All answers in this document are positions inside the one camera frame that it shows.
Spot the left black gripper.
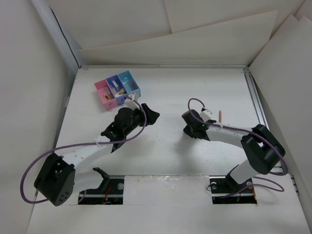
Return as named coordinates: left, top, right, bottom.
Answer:
left=124, top=104, right=158, bottom=136

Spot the purple highlighter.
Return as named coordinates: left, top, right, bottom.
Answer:
left=130, top=81, right=137, bottom=91

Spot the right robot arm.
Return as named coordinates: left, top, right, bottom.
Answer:
left=182, top=109, right=286, bottom=192

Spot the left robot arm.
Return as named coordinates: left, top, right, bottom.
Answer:
left=34, top=103, right=160, bottom=206

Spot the orange highlighter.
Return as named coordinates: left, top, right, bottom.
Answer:
left=218, top=110, right=222, bottom=123

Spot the light blue container bin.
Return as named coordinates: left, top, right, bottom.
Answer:
left=117, top=70, right=141, bottom=98

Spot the dark blue container bin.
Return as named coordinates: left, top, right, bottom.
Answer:
left=106, top=75, right=127, bottom=105

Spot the pink container bin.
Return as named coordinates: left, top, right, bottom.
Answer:
left=94, top=79, right=117, bottom=111

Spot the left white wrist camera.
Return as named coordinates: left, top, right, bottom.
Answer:
left=124, top=93, right=139, bottom=110

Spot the right aluminium rail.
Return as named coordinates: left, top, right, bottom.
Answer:
left=243, top=67, right=270, bottom=129

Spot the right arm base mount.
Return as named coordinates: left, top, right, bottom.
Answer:
left=206, top=165, right=257, bottom=204

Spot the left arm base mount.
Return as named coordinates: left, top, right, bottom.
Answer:
left=78, top=167, right=124, bottom=205

